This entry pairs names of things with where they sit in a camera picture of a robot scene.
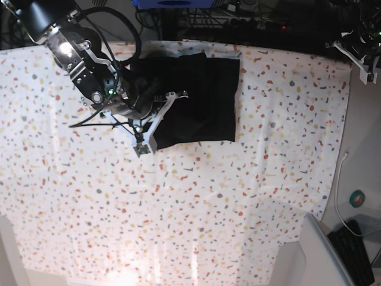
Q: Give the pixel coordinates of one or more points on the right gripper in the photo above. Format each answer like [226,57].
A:
[134,99]

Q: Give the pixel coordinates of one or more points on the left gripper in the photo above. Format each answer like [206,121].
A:
[357,45]

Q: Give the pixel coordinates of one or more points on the black t-shirt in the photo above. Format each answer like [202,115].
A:
[208,112]

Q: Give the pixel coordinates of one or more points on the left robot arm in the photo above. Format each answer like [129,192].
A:
[363,16]

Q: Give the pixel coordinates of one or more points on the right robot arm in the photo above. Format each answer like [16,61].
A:
[107,85]

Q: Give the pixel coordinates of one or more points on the terrazzo pattern tablecloth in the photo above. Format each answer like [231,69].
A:
[85,206]

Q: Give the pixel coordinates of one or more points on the green tape roll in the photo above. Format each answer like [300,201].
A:
[357,199]

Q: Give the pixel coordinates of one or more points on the black keyboard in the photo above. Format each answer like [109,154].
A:
[353,254]

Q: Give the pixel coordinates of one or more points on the grey laptop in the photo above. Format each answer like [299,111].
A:
[323,265]

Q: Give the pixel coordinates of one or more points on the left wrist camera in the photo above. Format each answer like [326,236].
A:
[370,69]

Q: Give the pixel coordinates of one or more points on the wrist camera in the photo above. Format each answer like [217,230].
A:
[143,148]
[370,69]

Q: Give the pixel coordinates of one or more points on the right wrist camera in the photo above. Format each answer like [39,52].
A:
[143,148]

